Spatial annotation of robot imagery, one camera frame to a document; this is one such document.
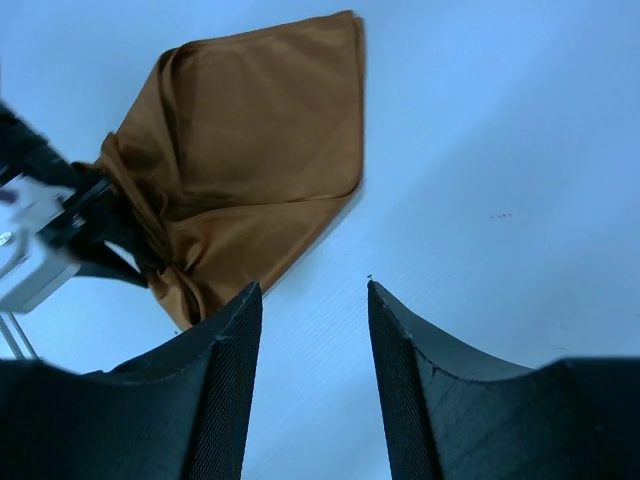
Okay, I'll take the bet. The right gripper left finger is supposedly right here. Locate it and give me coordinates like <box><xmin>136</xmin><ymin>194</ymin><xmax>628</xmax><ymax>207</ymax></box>
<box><xmin>1</xmin><ymin>283</ymin><xmax>262</xmax><ymax>479</ymax></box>

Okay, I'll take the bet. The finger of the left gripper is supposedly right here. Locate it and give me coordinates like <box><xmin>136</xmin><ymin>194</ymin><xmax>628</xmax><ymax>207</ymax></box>
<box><xmin>74</xmin><ymin>170</ymin><xmax>160</xmax><ymax>288</ymax></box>

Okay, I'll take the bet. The brown cloth napkin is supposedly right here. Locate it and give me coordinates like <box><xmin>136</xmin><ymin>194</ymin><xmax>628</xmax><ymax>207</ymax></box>
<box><xmin>97</xmin><ymin>11</ymin><xmax>366</xmax><ymax>329</ymax></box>

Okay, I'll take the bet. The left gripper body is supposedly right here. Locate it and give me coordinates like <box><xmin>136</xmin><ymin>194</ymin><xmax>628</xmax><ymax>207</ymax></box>
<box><xmin>1</xmin><ymin>104</ymin><xmax>115</xmax><ymax>245</ymax></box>

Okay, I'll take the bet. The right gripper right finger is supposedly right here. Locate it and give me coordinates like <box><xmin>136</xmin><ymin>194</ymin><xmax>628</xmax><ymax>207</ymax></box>
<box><xmin>368</xmin><ymin>281</ymin><xmax>639</xmax><ymax>479</ymax></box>

